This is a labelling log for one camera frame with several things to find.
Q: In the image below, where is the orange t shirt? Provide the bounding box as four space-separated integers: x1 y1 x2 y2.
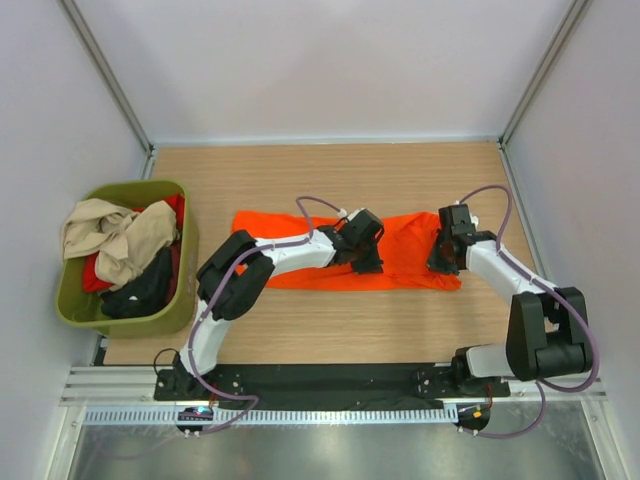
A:
231 211 462 291

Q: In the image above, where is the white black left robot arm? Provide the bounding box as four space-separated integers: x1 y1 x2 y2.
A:
167 209 384 397

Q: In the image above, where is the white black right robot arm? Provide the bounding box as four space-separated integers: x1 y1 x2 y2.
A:
427 203 599 393

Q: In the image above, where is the black t shirt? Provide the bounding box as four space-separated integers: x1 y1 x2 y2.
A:
101 245 181 319

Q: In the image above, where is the beige t shirt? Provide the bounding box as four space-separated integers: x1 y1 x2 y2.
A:
61 198 179 290

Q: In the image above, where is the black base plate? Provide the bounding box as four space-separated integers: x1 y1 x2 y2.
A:
153 362 511 403

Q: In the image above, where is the white slotted cable duct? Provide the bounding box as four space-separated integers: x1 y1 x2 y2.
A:
83 404 458 428

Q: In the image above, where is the right corner aluminium post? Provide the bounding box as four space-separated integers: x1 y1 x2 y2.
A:
498 0 592 218

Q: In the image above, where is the corner aluminium post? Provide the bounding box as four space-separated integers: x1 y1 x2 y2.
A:
57 0 156 180
498 0 592 218

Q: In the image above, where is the aluminium frame rail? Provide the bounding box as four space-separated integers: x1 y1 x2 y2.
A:
59 365 608 406

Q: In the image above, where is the left corner aluminium post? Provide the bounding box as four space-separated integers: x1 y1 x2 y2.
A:
57 0 156 180

